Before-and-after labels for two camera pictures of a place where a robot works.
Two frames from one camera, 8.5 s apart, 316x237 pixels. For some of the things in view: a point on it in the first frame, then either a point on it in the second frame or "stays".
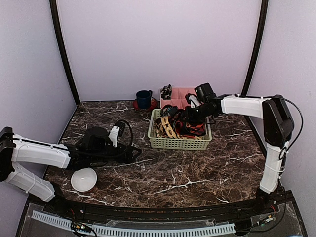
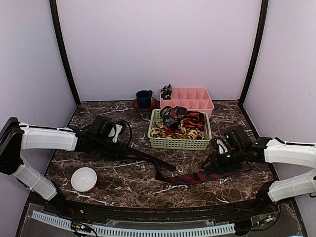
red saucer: x=153 y=105 stays
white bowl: x=84 y=179 stays
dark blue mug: x=144 y=98 stays
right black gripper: x=189 y=118 to x=216 y=164
